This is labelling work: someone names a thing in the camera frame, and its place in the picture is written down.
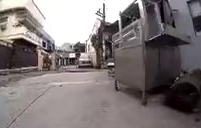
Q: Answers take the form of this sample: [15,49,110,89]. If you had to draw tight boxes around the distant low buildings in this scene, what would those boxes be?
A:
[54,46,80,67]

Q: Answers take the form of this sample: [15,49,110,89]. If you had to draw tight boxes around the white vehicle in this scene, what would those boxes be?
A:
[77,53,94,69]

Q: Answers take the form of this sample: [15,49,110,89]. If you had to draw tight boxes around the dark metal gate fence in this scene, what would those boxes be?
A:
[0,42,39,71]

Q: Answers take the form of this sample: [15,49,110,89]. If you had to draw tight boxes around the grey concrete road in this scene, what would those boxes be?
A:
[0,67,201,128]

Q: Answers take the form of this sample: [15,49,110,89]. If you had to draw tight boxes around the cream multi-storey building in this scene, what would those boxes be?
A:
[0,0,56,73]

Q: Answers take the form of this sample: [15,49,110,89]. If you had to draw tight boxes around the white building with climbing plants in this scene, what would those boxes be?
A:
[85,17,120,69]

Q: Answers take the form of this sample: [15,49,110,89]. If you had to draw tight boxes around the utility pole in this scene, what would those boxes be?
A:
[95,2,107,64]

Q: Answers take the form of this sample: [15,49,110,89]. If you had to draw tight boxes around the tree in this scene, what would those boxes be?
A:
[73,41,87,54]

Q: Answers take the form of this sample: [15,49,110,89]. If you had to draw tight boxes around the metal food cart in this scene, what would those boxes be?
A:
[111,0,193,106]

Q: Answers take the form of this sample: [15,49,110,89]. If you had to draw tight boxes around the grey building wall with window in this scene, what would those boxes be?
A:
[167,0,201,74]

